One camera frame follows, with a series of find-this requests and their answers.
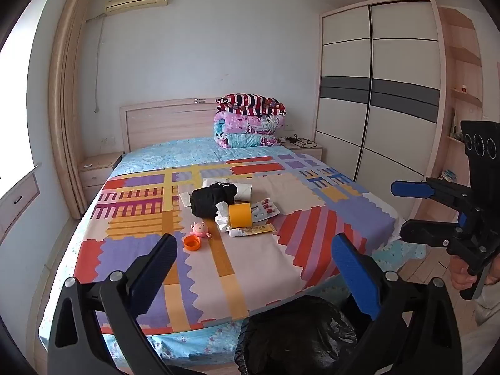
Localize black plastic trash bag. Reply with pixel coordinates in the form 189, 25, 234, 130
236, 296, 363, 375

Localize white sliding door wardrobe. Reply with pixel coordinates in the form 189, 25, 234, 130
314, 0, 448, 208

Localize pink and blue folded quilt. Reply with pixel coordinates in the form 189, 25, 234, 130
213, 110, 287, 149

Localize wooden nightstand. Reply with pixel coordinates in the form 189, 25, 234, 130
281, 141, 325, 162
78, 152, 126, 206

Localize white tissue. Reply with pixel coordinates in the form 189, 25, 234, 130
215, 201, 235, 232

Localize wooden headboard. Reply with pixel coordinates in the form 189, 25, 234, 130
119, 97, 221, 153

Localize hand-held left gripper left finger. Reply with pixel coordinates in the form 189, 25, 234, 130
38, 233, 178, 375

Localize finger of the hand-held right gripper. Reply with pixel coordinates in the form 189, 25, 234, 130
399, 220, 463, 248
391, 177, 475, 213

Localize wooden corner shelf unit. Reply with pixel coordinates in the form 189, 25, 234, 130
409, 7, 485, 220

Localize beige curtain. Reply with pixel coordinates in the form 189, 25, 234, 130
48, 0, 98, 219

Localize white hanging power cord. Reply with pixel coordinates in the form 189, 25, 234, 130
95, 13, 108, 114

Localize yellow tape roll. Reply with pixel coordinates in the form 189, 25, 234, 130
228, 203, 253, 229

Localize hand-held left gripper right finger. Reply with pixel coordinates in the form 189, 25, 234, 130
331, 233, 463, 375

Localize striped folded blanket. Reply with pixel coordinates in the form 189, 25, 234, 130
217, 94, 287, 117

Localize person's right hand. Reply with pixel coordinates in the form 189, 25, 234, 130
450, 254, 500, 290

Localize pink pig toy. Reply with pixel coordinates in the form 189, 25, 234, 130
190, 221, 213, 240

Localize person's light clothing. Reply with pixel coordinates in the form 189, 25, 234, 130
474, 283, 500, 326

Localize silver pill blister pack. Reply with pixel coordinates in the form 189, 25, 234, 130
250, 198, 281, 220

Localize black charger cables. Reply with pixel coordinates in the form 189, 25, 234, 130
278, 135, 315, 148

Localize beige wall air conditioner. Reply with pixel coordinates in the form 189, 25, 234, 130
105, 0, 171, 17

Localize bed with blue floral sheet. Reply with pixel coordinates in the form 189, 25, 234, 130
35, 137, 426, 375

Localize white tissue pack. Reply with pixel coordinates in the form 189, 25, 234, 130
233, 183, 254, 201

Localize window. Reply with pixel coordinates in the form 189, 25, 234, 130
0, 19, 43, 201

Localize black cloth bag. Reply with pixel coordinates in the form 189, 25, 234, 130
190, 183, 238, 218

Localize white and yellow tube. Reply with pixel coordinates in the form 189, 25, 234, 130
228, 224, 277, 238

